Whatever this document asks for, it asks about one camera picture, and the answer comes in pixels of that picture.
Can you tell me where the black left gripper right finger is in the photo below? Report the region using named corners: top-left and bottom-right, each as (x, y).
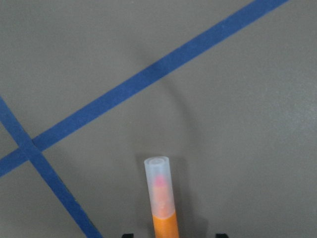
top-left (215, 233), bottom-right (227, 238)

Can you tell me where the orange highlighter pen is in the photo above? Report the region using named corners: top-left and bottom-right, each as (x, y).
top-left (144, 156), bottom-right (179, 238)

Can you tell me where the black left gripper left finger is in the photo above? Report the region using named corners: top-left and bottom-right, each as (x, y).
top-left (122, 233), bottom-right (134, 238)

